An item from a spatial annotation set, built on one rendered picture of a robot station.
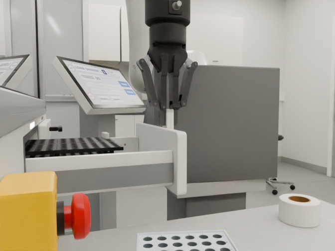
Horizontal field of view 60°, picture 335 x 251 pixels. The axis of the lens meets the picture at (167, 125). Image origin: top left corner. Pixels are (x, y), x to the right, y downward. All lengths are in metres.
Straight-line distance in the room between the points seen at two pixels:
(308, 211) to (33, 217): 0.46
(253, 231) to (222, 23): 4.07
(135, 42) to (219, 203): 0.58
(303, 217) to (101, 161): 0.36
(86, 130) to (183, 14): 1.07
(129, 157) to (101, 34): 3.53
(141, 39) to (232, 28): 3.60
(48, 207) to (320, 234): 0.45
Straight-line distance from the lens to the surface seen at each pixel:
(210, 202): 0.90
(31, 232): 0.25
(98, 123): 1.51
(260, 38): 5.20
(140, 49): 1.00
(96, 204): 1.60
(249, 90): 0.86
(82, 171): 0.48
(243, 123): 0.85
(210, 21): 4.40
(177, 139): 0.49
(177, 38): 0.58
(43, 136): 0.77
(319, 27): 4.91
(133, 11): 1.01
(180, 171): 0.50
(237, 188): 0.88
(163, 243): 0.41
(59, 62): 1.42
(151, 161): 0.50
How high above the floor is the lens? 0.97
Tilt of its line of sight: 4 degrees down
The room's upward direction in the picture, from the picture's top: straight up
